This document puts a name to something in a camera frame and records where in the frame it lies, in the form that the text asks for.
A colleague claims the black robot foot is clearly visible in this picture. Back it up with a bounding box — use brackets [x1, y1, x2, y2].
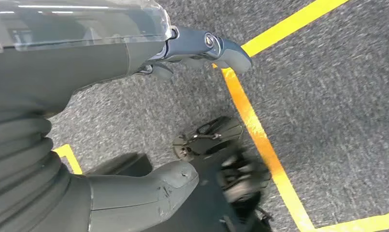
[173, 116, 245, 162]

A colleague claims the yellow floor tape square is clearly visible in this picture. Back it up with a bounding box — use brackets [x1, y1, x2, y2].
[212, 0, 389, 232]

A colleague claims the yellow floor tape line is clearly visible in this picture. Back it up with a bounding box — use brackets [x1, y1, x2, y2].
[53, 144, 84, 175]

